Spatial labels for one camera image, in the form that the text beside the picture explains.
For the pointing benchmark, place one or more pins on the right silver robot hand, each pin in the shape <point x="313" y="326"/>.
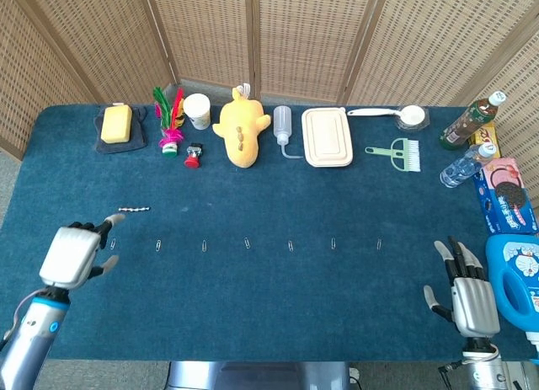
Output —
<point x="473" y="301"/>

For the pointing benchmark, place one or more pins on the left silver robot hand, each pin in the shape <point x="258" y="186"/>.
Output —
<point x="67" y="255"/>

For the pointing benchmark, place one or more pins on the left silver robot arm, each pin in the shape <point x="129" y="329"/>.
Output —
<point x="29" y="343"/>

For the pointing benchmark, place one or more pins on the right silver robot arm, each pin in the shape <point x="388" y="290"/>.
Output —
<point x="484" y="373"/>

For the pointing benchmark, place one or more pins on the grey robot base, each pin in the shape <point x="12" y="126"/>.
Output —
<point x="261" y="375"/>

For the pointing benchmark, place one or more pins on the green white hand brush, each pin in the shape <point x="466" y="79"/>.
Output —
<point x="410" y="156"/>

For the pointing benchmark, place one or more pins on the blue detergent bottle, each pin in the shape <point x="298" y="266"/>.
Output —
<point x="518" y="289"/>

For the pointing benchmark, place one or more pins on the blue cookie box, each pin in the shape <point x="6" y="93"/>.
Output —
<point x="511" y="213"/>

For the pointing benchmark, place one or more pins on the pink box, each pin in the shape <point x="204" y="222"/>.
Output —
<point x="505" y="173"/>

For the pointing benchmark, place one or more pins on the clear water bottle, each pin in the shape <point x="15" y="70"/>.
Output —
<point x="461" y="169"/>

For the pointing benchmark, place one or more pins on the yellow sponge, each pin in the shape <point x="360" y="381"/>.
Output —
<point x="116" y="124"/>

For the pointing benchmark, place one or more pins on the dark grey cloth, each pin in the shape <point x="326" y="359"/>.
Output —
<point x="140" y="131"/>

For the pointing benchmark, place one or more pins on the colourful feather shuttlecock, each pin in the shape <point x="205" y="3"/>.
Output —
<point x="170" y="147"/>

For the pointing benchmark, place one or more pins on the red capped small bottle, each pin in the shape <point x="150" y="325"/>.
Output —
<point x="193" y="160"/>

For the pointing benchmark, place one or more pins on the yellow snack box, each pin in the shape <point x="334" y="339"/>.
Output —
<point x="488" y="133"/>

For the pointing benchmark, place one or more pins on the green tea bottle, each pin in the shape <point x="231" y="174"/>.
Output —
<point x="467" y="122"/>

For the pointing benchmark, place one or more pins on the white paper cup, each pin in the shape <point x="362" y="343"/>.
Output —
<point x="197" y="112"/>

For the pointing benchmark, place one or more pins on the white plastic spoon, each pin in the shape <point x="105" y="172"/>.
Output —
<point x="412" y="114"/>

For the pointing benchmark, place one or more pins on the blue carpet table cover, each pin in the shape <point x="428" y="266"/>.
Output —
<point x="269" y="301"/>

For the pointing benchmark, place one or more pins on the yellow plush toy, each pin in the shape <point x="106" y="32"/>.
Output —
<point x="242" y="129"/>

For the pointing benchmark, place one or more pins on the beige lidded lunch box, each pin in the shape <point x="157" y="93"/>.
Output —
<point x="326" y="137"/>

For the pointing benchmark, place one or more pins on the translucent squeeze wash bottle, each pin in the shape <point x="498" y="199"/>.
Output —
<point x="282" y="124"/>

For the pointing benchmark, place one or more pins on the woven wooden folding screen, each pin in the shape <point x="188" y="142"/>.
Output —
<point x="303" y="36"/>

